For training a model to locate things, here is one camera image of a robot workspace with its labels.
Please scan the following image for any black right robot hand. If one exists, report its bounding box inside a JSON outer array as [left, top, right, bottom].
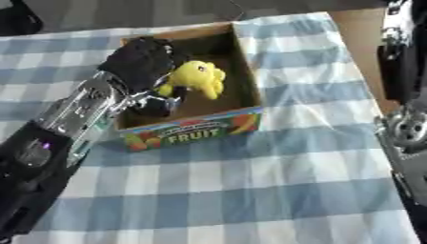
[[375, 0, 427, 108]]

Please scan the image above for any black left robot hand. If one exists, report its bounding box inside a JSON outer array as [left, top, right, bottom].
[[94, 35, 193, 118]]

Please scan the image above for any yellow soft toy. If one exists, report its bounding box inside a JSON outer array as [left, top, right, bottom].
[[154, 59, 229, 101]]

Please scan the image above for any cardboard box with fruit print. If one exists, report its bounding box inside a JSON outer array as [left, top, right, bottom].
[[112, 22, 266, 153]]

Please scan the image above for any black bag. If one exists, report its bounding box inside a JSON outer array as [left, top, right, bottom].
[[0, 0, 46, 37]]

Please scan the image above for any thin black cable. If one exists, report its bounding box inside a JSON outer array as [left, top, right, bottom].
[[225, 0, 247, 21]]

